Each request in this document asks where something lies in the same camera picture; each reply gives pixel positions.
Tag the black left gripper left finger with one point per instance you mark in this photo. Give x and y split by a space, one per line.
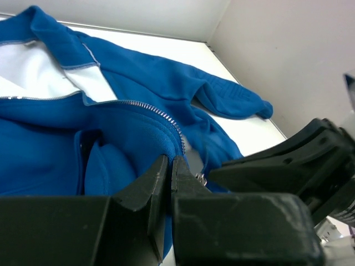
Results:
124 229

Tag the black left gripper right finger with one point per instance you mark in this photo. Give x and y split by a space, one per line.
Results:
239 228

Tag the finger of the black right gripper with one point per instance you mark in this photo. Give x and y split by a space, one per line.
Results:
313 163

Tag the silver zipper pull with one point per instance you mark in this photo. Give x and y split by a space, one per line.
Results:
200 177

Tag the blue zip jacket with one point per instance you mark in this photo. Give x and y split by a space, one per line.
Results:
81 116

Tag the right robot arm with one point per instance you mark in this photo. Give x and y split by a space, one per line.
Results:
334 219

